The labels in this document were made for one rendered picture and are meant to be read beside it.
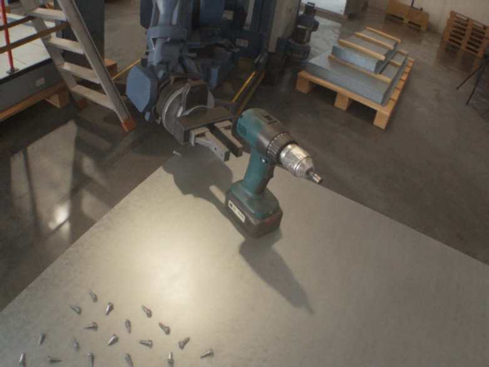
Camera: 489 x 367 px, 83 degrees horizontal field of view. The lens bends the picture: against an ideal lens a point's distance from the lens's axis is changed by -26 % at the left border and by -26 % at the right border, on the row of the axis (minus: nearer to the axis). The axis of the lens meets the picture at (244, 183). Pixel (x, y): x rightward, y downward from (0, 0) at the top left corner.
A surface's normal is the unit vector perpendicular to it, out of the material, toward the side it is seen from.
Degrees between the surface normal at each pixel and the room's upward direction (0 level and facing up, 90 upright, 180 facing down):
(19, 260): 0
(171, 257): 0
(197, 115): 0
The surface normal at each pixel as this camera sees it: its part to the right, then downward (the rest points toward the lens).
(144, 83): -0.74, 0.07
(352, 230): 0.13, -0.75
